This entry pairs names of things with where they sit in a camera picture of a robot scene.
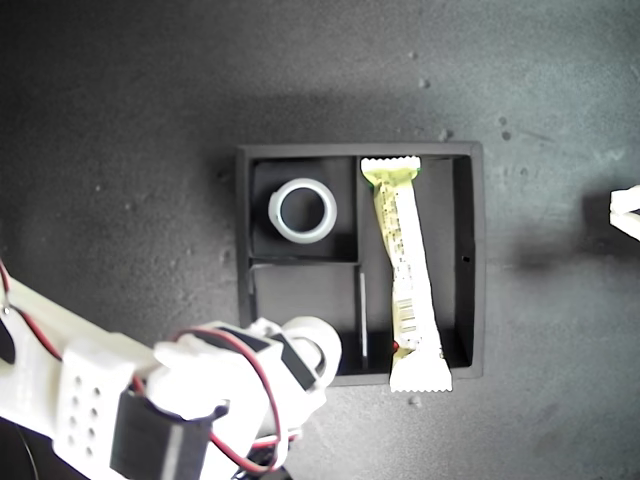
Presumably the small white tape roll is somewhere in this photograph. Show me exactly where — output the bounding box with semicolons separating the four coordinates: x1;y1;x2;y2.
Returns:
278;315;344;390

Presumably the cream snack bar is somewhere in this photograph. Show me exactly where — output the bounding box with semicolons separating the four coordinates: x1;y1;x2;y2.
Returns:
359;155;454;394

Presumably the large white tape roll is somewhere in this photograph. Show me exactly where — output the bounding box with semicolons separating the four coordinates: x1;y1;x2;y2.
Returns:
267;177;339;245

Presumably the black compartment tray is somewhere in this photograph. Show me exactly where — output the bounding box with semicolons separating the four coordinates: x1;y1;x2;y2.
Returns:
234;142;486;388

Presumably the red gripper wire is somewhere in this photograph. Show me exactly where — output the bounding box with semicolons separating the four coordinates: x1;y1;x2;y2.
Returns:
173;326;290;475

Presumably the red arm wire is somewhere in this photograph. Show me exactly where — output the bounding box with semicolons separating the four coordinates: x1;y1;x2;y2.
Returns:
0;258;65;362

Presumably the thin black cable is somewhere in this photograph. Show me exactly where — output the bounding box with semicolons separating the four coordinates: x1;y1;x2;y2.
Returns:
18;433;40;480

